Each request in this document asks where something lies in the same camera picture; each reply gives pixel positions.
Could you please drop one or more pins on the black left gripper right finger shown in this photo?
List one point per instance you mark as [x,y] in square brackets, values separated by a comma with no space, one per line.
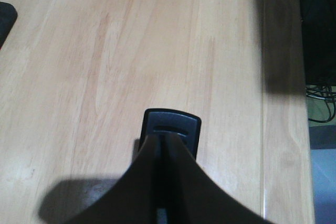
[192,197]

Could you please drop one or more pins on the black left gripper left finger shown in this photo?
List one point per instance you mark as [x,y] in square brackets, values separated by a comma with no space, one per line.
[132,198]

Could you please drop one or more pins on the wooden desk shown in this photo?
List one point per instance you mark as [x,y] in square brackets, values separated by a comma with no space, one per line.
[77,76]

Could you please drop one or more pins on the black keyboard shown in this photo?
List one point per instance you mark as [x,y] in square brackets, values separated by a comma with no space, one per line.
[7,19]

